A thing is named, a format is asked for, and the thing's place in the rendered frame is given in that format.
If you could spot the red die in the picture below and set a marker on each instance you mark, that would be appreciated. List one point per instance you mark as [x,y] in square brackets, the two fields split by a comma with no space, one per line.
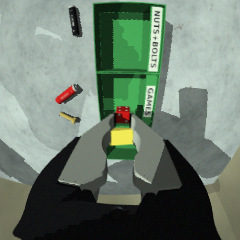
[122,114]

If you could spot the red battery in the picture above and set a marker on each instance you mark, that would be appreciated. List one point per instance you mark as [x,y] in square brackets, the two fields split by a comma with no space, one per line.
[67,93]

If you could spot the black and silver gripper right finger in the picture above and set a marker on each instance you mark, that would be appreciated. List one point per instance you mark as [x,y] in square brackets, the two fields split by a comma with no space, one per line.
[160,168]

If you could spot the green rack of labelled bins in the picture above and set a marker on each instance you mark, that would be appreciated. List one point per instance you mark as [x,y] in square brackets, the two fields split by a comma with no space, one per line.
[122,45]

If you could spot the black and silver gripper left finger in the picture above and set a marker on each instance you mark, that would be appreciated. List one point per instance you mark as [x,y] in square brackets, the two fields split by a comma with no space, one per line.
[82,164]

